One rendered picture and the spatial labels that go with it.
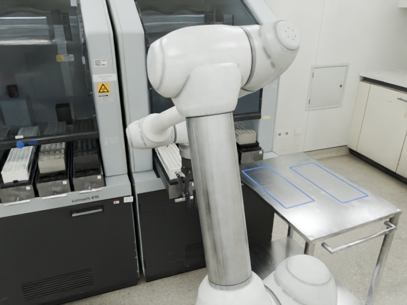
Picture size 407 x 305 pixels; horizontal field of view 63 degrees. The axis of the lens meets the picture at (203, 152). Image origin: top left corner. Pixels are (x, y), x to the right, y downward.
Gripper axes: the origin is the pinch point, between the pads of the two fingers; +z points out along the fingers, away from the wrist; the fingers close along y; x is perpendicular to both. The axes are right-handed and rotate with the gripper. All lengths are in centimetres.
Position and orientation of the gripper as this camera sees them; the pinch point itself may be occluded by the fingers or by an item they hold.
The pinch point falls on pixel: (191, 199)
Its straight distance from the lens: 140.5
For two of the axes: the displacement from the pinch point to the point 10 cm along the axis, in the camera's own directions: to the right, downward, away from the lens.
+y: -9.4, 1.4, -3.1
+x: 3.4, 3.8, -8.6
